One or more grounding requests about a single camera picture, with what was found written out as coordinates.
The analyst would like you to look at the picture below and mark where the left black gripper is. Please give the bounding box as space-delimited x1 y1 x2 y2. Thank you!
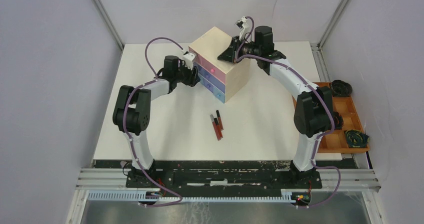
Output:
174 60 201 88

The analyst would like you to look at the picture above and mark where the pastel wooden drawer chest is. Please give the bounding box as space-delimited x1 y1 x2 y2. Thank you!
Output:
189 27 250 103

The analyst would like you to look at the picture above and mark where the silver red mascara tube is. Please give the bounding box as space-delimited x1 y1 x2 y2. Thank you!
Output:
210 114 220 140

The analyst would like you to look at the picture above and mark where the dark red lip gloss tube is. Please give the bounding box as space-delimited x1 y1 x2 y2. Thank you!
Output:
216 110 224 131

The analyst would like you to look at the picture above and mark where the black coiled band middle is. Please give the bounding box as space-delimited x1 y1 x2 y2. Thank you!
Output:
333 111 344 130

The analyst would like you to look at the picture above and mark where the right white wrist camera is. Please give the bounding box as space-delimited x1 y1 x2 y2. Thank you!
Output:
236 16 255 41

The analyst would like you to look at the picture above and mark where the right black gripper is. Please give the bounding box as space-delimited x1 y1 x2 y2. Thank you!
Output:
217 36 261 64

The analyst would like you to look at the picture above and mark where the white slotted cable duct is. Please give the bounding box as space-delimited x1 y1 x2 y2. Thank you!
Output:
86 188 312 204

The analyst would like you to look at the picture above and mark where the black coiled band top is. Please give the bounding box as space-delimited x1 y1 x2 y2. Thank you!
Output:
330 80 353 97

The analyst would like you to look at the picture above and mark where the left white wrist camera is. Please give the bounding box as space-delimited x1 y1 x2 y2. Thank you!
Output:
182 51 197 70

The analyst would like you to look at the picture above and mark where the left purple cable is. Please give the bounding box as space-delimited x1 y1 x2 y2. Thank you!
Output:
122 37 186 208

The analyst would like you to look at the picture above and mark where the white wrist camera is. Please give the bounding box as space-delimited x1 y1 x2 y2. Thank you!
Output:
236 16 255 41
182 51 197 70

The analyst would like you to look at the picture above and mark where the purple cable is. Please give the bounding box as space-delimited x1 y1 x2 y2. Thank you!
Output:
234 16 342 209
122 37 186 208

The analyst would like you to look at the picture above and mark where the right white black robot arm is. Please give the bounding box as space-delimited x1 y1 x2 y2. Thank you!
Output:
217 26 335 188

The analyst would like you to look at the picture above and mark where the green yellow coiled band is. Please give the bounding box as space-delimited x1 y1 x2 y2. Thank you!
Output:
344 129 370 148

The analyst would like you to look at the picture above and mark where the black coiled band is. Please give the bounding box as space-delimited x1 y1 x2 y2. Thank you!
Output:
330 80 353 97
333 111 344 130

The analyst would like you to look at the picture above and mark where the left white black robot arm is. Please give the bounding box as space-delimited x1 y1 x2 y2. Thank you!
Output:
112 56 200 187

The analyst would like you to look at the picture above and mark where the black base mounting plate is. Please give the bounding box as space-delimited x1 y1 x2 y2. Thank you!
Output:
92 158 359 198

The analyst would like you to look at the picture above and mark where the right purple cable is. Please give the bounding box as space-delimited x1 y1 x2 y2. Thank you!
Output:
234 16 342 209

